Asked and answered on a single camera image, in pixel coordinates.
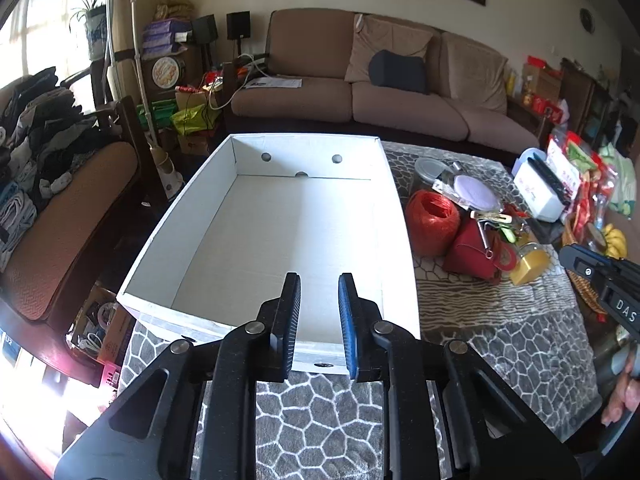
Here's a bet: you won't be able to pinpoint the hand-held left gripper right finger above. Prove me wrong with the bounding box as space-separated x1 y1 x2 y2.
338 272 581 480

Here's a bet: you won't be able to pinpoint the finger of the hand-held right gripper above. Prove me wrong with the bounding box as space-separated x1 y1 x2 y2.
558 244 608 281

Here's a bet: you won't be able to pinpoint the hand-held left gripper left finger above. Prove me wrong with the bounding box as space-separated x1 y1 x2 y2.
54 272 303 480

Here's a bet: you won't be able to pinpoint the white cardboard box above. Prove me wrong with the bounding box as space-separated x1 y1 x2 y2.
116 133 422 375

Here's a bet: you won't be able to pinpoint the purple pad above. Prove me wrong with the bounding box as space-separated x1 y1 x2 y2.
434 172 503 211

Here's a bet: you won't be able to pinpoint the red twine ball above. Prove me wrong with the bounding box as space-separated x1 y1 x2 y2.
405 190 461 257

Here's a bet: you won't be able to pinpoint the clear round plastic container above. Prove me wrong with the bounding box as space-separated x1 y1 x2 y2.
414 156 453 184

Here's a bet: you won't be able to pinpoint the person's right hand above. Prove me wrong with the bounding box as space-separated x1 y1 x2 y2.
601 370 640 428

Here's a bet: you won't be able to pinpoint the wicker basket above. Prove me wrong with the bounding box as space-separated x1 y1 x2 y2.
562 220 608 316

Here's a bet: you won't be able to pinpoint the bunch of bananas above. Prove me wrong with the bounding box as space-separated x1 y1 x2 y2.
600 224 628 258

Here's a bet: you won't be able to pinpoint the red tape roll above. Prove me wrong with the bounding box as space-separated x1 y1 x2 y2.
492 242 521 273

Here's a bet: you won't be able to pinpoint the white tissue box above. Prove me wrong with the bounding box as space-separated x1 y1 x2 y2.
513 149 568 222

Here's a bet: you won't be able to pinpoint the green plastic bag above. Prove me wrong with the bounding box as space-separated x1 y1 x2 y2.
600 142 640 221

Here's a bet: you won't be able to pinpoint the black remote control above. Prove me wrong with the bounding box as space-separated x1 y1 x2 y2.
530 155 572 202

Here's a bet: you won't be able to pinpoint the red pouch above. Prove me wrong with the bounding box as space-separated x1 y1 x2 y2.
444 217 503 281

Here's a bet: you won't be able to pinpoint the dark wooden cabinet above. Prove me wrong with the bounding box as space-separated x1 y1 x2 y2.
560 57 613 136

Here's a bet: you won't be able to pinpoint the cardboard box of clutter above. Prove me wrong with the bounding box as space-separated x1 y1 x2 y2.
67 285 136 367

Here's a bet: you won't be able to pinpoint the white steam mop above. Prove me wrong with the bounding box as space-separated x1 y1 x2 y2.
129 0 184 202

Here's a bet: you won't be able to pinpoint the beige cushion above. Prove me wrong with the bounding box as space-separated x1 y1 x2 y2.
345 14 435 93
440 32 508 113

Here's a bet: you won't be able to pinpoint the brown sofa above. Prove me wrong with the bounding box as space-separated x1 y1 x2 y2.
222 9 541 157

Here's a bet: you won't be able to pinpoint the yellow-green plastic bag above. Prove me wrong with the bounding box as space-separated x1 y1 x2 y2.
170 104 221 136

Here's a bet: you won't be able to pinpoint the white papers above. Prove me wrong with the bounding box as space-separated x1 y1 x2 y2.
245 76 303 90

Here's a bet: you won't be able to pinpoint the wooden armchair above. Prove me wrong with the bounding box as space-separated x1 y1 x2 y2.
0 67 166 386

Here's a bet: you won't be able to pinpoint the dark lumbar pillow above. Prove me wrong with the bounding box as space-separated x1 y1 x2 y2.
369 50 428 95

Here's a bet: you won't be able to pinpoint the round cookie tin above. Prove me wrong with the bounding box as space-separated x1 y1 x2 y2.
151 56 185 90

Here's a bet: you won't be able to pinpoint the black speaker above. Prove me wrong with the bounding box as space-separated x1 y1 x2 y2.
192 15 218 44
226 11 251 41

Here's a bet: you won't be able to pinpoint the pile of clothes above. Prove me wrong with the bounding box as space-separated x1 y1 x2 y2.
0 66 108 271

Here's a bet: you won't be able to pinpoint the stack of purple packs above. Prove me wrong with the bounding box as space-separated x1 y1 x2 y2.
141 19 193 58

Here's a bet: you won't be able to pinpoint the potted plant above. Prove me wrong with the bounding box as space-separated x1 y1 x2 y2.
52 0 119 61

